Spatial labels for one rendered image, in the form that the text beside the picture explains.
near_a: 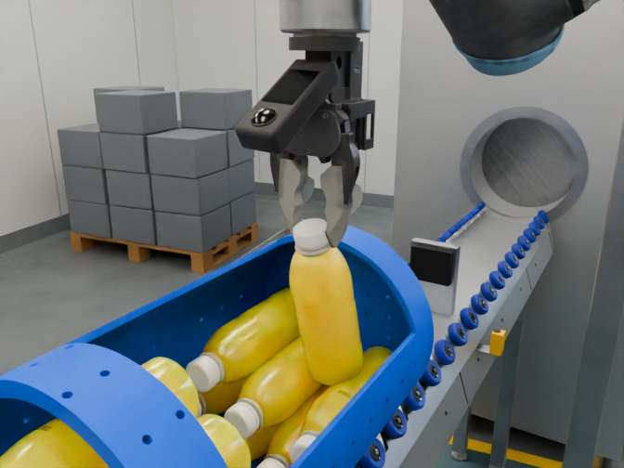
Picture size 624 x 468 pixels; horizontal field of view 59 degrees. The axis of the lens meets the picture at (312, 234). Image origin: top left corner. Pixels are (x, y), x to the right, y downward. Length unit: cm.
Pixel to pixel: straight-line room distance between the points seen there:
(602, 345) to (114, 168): 343
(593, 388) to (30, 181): 425
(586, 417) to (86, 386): 116
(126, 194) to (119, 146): 34
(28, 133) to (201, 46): 207
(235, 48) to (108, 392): 546
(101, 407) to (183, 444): 6
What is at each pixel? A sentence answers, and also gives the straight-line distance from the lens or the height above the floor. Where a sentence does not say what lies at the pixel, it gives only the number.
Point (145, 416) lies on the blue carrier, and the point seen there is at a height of 122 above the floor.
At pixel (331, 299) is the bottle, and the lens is 60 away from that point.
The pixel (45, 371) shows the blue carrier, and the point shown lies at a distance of 48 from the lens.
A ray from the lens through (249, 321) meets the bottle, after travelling 71.
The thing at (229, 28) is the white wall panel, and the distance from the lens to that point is 584.
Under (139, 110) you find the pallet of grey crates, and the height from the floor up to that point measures 109.
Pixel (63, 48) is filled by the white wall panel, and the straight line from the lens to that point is 509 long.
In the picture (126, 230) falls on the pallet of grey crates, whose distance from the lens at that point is 420.
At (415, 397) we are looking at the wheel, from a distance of 88.
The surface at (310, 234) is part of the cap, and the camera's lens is 57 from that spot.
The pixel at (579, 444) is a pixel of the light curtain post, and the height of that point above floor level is 62.
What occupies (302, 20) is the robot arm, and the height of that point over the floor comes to 149.
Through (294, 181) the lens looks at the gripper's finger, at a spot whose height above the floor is 133.
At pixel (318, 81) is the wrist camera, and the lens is 53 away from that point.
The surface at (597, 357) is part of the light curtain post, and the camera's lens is 134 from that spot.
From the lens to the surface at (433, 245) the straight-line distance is 118.
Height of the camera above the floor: 147
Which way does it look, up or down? 18 degrees down
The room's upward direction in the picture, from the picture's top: straight up
